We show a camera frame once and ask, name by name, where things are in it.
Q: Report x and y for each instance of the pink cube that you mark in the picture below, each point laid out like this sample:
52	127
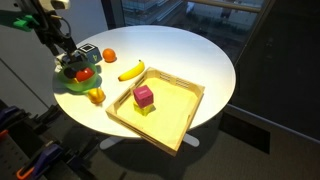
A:
143	96

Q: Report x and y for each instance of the window railing bar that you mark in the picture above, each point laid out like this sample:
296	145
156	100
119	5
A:
226	5

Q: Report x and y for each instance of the black clamp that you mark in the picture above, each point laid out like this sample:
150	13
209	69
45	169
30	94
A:
50	114

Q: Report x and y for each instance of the red tomato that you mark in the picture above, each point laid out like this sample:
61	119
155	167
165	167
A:
85	75

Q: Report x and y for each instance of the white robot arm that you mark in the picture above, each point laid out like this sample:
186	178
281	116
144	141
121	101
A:
50	5

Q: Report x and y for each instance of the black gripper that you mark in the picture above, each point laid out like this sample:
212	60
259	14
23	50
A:
55	35

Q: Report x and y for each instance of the black white blue cube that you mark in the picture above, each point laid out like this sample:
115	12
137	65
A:
91	54

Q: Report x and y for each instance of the small orange toy fruit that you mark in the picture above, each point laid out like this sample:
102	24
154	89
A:
109	55

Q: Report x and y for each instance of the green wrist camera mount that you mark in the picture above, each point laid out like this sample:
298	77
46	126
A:
26	22

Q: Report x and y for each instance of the light wooden tray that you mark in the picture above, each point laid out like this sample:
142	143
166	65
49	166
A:
170	123

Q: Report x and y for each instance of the yellow green block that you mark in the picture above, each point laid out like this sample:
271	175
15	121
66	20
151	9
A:
145	110

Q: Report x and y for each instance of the green translucent bowl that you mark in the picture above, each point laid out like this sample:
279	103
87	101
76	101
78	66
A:
61	81

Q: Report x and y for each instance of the yellow orange toy fruit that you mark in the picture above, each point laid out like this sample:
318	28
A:
96	95

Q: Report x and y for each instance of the dark window frame post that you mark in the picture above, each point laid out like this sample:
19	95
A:
112	13

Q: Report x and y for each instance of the yellow toy banana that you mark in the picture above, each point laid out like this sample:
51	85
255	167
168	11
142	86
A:
132	73

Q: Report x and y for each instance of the black wall vent panel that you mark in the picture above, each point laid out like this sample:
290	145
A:
245	131

